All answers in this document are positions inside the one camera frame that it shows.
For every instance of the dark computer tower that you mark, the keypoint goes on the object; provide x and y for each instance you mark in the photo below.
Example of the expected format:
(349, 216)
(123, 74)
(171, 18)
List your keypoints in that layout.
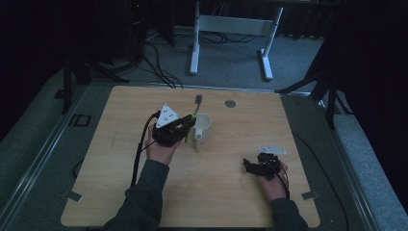
(137, 29)

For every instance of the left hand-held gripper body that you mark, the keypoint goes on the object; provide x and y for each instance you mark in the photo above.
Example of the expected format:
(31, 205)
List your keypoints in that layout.
(166, 128)

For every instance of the white metal desk frame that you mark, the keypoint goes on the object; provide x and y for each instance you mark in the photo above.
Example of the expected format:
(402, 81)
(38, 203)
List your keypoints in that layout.
(234, 25)

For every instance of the person's left hand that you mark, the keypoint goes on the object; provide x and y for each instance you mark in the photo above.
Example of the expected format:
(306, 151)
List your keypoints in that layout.
(160, 152)

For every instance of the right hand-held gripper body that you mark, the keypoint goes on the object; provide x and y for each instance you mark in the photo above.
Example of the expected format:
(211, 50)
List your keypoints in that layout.
(269, 165)

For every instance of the black tripod stand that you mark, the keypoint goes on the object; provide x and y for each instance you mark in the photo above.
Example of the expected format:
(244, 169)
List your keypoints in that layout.
(330, 96)
(69, 80)

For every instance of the aluminium floor rail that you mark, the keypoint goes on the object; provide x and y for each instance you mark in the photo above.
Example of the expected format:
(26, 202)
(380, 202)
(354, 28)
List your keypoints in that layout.
(41, 154)
(349, 173)

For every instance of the grey tape strip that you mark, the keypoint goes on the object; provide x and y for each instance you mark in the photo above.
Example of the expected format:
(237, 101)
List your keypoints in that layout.
(310, 195)
(73, 195)

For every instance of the green toothbrush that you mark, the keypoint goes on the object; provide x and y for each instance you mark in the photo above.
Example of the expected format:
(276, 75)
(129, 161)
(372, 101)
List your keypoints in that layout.
(196, 107)

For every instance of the white cup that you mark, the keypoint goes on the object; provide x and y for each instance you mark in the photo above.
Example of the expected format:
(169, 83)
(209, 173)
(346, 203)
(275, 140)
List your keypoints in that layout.
(203, 128)

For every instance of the person's right hand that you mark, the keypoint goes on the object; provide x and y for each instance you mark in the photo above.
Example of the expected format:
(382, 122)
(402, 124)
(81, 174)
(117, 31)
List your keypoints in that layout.
(272, 189)

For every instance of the grey round table grommet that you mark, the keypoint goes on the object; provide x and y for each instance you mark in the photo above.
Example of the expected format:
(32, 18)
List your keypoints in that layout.
(230, 103)

